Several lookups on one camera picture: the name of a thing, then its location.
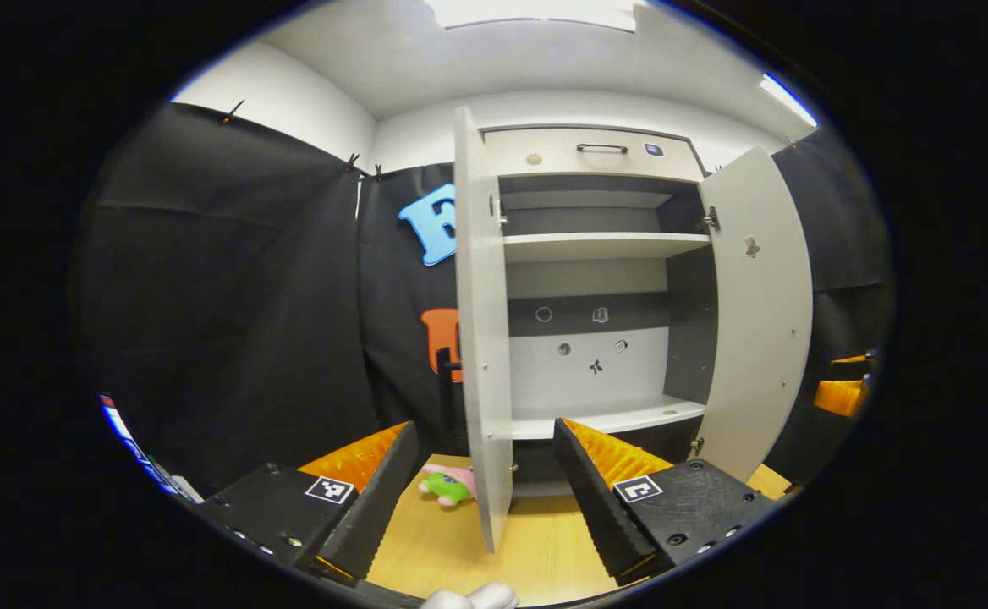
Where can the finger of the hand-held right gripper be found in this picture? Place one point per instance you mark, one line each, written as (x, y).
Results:
(841, 397)
(853, 366)

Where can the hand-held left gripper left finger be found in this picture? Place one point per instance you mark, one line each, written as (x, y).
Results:
(380, 499)

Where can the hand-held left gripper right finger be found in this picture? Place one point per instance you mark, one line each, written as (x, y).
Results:
(600, 507)

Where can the grey cabinet door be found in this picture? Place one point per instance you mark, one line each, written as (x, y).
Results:
(481, 338)
(760, 321)

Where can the grey double-door shoe cabinet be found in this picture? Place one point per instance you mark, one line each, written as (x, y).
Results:
(595, 245)

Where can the grey cabinet drawer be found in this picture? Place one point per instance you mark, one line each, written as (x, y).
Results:
(562, 152)

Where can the pink and green plush toy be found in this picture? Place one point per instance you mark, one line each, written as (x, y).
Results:
(447, 486)

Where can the black backdrop cloth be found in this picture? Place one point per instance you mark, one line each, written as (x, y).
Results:
(232, 321)

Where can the printed poster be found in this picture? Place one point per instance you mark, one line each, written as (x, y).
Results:
(134, 448)

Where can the ceiling light panel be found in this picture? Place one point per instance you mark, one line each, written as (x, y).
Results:
(786, 97)
(536, 12)

